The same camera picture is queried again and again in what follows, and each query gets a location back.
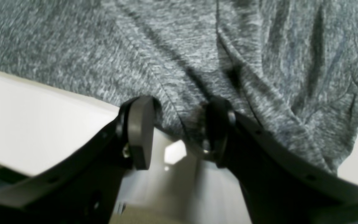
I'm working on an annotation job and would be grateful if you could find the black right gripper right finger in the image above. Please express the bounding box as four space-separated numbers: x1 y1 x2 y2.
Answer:
205 96 358 224

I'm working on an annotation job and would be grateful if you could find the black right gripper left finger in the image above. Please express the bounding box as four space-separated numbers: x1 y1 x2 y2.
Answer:
0 96 156 224

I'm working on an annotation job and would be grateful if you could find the grey long-sleeve T-shirt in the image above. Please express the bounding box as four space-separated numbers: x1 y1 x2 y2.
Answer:
0 0 358 175

